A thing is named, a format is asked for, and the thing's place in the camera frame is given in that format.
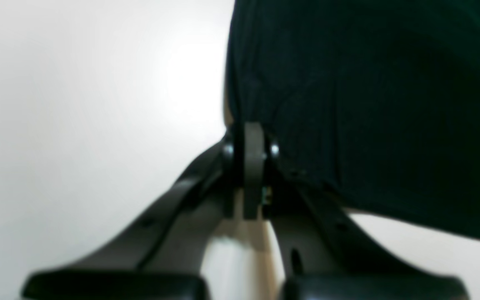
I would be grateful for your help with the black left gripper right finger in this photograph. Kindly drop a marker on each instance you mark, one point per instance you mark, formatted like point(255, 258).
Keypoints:
point(326, 255)

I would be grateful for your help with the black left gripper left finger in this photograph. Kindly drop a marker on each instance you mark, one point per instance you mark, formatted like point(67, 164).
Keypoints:
point(159, 255)

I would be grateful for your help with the black T-shirt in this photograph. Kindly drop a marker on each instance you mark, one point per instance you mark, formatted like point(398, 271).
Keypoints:
point(378, 100)

